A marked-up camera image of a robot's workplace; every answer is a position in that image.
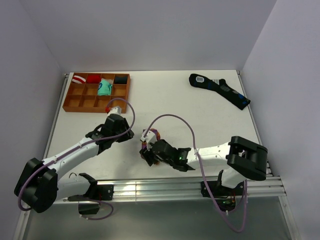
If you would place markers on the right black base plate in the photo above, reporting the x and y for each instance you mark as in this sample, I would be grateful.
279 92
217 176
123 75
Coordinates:
221 191

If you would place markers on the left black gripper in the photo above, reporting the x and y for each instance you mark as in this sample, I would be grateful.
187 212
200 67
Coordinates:
127 135

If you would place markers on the maroon purple striped sock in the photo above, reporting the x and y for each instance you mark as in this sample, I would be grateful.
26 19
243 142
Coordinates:
149 156

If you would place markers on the brown wooden divider tray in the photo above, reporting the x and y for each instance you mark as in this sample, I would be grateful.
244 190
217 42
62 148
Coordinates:
95 92

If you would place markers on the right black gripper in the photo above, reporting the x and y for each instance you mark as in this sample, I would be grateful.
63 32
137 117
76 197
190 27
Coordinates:
147 154

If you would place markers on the aluminium frame rail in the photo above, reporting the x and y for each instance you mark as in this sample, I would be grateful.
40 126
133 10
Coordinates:
179 189

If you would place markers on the dark teal rolled sock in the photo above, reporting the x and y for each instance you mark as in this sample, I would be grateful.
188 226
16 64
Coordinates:
122 80

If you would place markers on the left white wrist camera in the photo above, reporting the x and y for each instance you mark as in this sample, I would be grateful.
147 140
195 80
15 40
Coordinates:
117 110

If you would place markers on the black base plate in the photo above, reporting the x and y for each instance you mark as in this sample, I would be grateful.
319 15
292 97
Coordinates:
99 192
221 191

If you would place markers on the red white striped rolled sock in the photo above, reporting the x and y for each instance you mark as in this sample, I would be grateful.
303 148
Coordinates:
78 79

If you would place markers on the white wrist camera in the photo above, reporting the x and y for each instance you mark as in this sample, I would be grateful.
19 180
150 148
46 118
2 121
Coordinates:
117 110
148 138

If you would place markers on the mint green rolled sock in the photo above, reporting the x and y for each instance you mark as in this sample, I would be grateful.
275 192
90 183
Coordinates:
105 87

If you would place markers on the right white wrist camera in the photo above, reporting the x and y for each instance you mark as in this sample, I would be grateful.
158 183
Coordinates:
148 138

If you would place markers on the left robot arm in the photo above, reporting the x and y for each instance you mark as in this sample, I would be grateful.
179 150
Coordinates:
40 183

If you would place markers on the black blue sock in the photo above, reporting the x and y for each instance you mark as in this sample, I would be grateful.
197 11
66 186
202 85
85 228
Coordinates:
221 87

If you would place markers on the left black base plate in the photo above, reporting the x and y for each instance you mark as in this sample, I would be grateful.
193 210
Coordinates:
99 192

